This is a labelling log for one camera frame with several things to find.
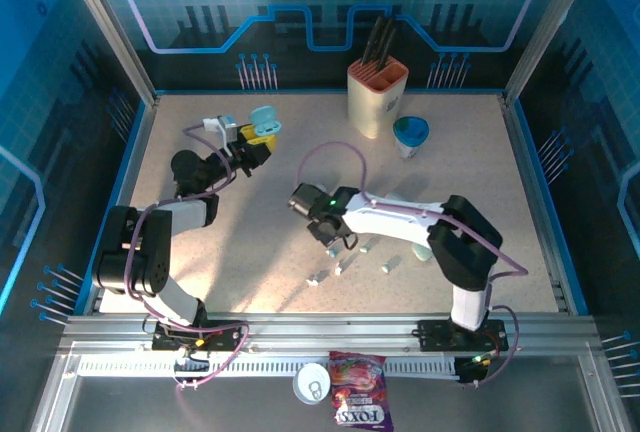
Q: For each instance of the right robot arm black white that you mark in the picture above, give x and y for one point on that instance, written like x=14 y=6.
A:
x=395 y=222

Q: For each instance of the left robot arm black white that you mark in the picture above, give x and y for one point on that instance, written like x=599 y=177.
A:
x=185 y=212

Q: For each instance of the beige knife block orange top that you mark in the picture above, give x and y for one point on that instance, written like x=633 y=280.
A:
x=372 y=107

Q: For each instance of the white cup blue lid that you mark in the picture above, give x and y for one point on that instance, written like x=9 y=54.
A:
x=410 y=132

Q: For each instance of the white pull-tab can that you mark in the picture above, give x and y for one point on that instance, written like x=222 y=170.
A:
x=310 y=382

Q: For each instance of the purple Fox's candy bag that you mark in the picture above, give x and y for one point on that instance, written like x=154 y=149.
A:
x=357 y=387

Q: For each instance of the aluminium side rail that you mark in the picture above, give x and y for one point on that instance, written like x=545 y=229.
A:
x=521 y=152
x=138 y=152

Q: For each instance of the aluminium front rail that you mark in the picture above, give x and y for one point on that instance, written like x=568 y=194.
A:
x=325 y=329

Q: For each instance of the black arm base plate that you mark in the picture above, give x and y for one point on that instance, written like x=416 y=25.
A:
x=435 y=334
x=225 y=334

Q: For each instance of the aluminium frame post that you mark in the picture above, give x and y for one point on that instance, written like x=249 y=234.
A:
x=548 y=27
x=111 y=27

